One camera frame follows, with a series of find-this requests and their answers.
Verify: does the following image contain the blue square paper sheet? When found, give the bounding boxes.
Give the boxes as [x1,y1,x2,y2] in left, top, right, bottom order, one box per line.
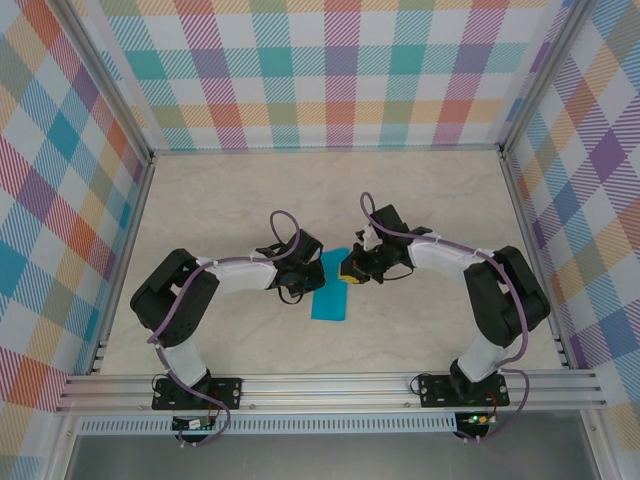
[308,247,352,323]

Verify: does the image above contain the grey metal panel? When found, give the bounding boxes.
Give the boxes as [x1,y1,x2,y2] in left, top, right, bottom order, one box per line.
[64,432,601,480]

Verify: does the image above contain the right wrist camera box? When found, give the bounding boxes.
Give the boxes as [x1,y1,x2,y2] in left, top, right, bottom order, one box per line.
[352,225,378,254]

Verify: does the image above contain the aluminium mounting rail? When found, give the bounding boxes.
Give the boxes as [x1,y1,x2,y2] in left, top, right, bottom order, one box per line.
[54,369,609,414]

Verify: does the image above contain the aluminium frame cross bar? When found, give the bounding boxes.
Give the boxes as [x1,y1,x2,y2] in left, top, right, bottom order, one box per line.
[149,143,504,154]

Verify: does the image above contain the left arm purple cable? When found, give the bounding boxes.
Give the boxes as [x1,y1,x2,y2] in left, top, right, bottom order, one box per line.
[147,209,321,448]

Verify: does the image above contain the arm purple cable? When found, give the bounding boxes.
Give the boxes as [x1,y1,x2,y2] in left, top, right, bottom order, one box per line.
[147,209,321,448]
[359,191,532,444]

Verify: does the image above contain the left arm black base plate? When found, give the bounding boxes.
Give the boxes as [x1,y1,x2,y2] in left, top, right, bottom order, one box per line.
[151,377,244,412]

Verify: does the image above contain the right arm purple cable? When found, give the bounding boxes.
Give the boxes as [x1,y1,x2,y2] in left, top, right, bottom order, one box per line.
[359,191,532,444]

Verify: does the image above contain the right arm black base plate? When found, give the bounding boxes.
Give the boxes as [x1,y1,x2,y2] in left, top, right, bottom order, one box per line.
[418,374,511,409]

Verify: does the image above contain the aluminium side rail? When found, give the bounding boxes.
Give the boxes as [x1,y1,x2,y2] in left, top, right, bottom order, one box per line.
[499,152,576,371]
[88,154,157,376]

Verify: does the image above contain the slotted grey cable duct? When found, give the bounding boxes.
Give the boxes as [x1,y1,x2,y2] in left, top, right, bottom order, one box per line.
[78,412,459,435]

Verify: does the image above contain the aluminium frame post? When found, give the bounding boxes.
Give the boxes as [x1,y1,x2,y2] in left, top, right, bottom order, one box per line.
[497,0,591,159]
[58,0,156,164]

